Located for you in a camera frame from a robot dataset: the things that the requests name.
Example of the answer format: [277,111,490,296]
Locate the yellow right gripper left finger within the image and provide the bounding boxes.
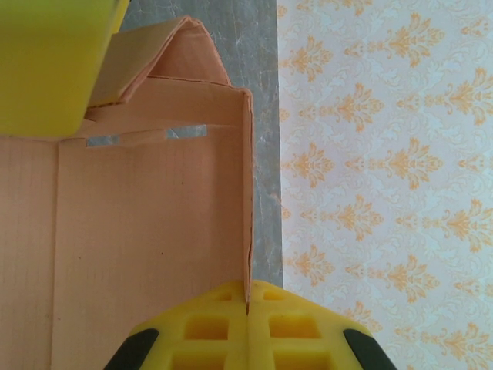
[102,280,250,370]

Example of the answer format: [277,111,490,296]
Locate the orange cardboard paper box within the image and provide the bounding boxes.
[0,15,256,370]

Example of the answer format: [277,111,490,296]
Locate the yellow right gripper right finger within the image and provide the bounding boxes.
[246,280,398,370]

